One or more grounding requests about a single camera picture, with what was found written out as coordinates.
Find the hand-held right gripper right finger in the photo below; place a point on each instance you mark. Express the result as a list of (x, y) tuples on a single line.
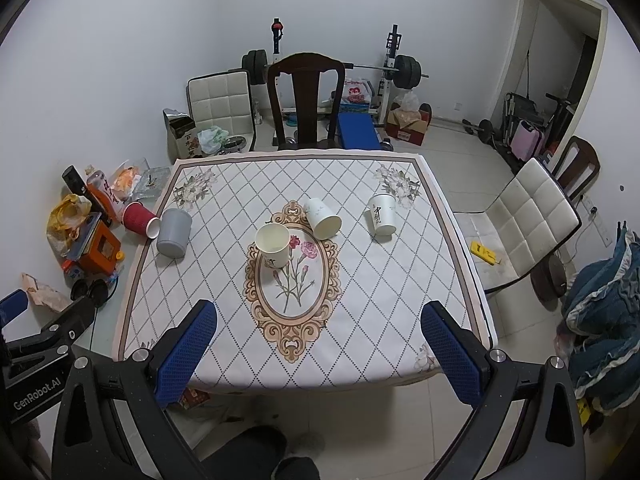
[(450, 355)]

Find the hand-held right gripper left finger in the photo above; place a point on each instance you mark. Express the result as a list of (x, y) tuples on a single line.
[(186, 355)]

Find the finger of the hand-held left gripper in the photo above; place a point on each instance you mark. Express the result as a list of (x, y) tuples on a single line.
[(14, 306), (70, 321)]

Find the grey plastic cup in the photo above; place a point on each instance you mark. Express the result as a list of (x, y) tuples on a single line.
[(172, 235)]

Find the red ribbed paper cup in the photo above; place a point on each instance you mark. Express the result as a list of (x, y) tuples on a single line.
[(136, 216)]

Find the white paper cup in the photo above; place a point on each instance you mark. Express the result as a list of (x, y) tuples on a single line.
[(384, 220), (320, 215), (274, 255)]

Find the black round headphones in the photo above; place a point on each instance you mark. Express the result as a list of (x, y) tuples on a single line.
[(90, 291)]

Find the pink paper bag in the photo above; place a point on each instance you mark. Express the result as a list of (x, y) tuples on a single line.
[(47, 292)]

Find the red packet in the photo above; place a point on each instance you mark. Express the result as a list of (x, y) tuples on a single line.
[(192, 399)]

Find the yellow plastic bag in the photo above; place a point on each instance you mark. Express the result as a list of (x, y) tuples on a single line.
[(65, 222)]

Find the floral diamond printed tablecloth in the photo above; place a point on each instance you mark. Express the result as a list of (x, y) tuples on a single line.
[(375, 285)]

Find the yellow flat packet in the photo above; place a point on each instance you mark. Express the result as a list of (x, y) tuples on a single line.
[(484, 252)]

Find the red printed bag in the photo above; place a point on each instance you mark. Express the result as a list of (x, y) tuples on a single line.
[(102, 195)]

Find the black cylinder bottle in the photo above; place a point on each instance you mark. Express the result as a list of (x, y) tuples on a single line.
[(74, 178)]

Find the orange snack bag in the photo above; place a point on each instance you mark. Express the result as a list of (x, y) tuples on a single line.
[(126, 180)]

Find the white padded chair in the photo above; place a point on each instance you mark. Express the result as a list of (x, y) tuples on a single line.
[(220, 97), (525, 215)]

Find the pile of denim clothes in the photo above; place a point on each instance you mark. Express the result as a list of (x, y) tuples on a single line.
[(605, 310)]

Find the grey foil packet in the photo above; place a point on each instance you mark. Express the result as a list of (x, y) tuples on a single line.
[(152, 181)]

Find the white power strip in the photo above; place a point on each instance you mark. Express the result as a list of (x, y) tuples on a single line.
[(599, 225)]

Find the brown printed carton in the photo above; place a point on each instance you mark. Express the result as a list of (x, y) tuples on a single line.
[(182, 142)]

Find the metal bowl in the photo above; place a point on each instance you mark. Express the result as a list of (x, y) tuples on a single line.
[(234, 144)]

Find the green and white plastic bag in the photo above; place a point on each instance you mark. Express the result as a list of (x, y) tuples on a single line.
[(212, 139)]

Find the red and white cardboard box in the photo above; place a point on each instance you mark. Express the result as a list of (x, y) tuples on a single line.
[(407, 132)]

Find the pink suitcase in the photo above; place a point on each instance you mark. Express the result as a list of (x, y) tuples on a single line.
[(525, 140)]

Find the small black barbell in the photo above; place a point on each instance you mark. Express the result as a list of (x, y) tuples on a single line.
[(484, 127)]

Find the dark wooden chair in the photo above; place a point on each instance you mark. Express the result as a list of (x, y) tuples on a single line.
[(585, 160), (305, 90)]

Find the blue weight bench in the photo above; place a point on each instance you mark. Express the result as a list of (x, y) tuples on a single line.
[(357, 130)]

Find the black scooter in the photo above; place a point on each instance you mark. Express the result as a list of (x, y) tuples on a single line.
[(560, 115)]

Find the white barbell rack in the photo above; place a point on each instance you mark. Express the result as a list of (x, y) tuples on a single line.
[(390, 85)]

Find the red and white plastic bag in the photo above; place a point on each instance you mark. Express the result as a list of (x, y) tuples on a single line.
[(356, 92)]

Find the black barbell with plates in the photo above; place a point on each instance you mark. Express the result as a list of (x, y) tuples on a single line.
[(407, 70)]

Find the cream door frame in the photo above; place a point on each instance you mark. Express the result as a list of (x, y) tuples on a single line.
[(520, 35)]

